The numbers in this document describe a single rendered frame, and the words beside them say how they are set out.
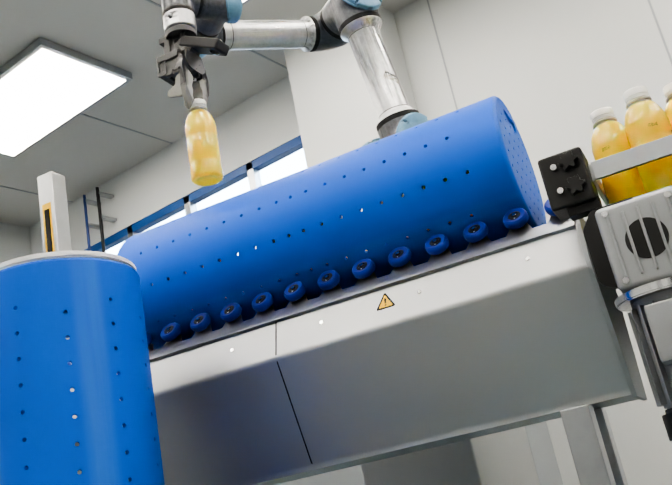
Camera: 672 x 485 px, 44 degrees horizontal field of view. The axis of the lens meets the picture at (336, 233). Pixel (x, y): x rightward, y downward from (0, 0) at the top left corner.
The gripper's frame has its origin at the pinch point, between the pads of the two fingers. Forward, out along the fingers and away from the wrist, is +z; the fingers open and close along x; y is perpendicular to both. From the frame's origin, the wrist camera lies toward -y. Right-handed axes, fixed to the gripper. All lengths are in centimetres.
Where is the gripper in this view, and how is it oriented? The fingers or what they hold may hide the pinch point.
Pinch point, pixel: (197, 105)
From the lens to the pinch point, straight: 190.1
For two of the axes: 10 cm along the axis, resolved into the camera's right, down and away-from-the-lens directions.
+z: 1.6, 9.3, -3.4
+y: -8.8, 2.9, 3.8
